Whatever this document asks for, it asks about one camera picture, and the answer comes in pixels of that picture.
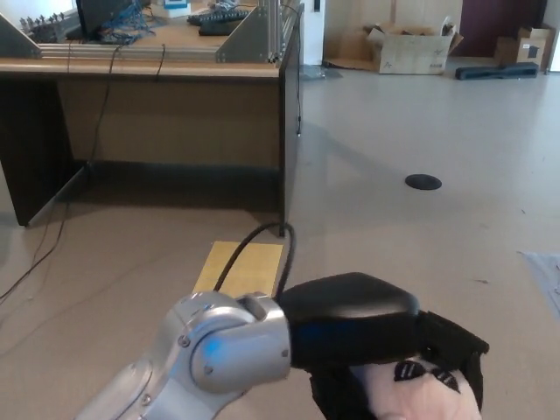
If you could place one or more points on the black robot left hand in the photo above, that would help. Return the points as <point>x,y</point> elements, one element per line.
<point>350,315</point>

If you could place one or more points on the pink plush dumpling with sunglasses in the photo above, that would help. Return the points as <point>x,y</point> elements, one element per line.
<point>415,394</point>

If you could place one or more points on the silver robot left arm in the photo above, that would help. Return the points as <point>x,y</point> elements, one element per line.
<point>227,345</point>

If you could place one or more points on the yellow flat floor sheet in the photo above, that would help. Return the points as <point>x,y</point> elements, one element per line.
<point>258,267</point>

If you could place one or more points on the black round floor cap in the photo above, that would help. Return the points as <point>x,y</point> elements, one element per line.
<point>423,181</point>

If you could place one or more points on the crumpled clear plastic bag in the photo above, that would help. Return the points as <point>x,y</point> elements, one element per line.
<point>323,73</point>

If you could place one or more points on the wooden desk with dark sides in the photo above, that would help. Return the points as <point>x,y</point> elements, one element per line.
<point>175,118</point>

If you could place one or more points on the large open cardboard box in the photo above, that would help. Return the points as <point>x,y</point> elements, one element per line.
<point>413,56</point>

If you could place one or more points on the flat black device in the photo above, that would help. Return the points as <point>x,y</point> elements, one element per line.
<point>218,28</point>

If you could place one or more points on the small cardboard box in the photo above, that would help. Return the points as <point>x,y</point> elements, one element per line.
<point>529,50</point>

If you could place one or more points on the black keyboard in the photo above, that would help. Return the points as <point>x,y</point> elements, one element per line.
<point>216,16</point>

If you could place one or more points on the dark purple door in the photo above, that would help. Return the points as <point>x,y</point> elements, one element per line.
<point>492,19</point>

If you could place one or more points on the white box with blue print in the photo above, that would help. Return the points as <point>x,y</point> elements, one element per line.
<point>176,6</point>

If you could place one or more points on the black monitor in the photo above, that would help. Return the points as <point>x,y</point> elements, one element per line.
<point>93,15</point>

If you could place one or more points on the row of small black parts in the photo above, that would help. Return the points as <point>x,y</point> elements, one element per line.
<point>43,28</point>

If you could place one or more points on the aluminium profile frame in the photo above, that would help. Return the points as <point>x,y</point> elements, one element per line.
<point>238,46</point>

